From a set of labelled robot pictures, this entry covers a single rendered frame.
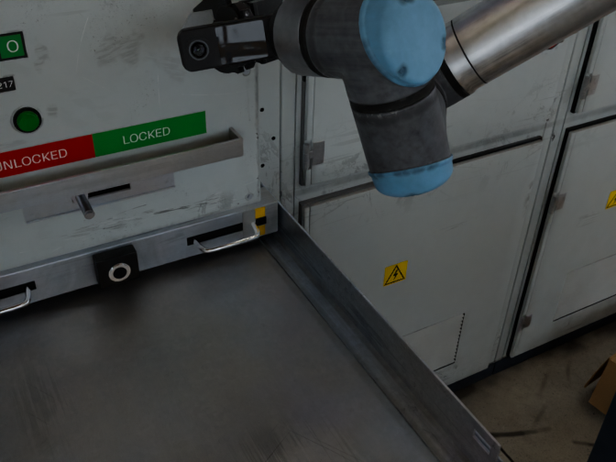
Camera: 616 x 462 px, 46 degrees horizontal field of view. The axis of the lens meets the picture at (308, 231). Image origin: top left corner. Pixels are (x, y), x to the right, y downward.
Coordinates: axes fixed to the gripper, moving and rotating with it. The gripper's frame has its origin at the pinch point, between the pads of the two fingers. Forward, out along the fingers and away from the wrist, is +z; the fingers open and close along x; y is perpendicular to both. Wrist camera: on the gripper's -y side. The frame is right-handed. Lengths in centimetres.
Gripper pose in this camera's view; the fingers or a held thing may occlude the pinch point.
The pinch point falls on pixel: (184, 34)
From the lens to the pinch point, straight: 97.0
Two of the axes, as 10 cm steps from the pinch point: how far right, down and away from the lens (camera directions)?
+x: -1.5, -9.0, -4.2
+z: -6.8, -2.1, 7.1
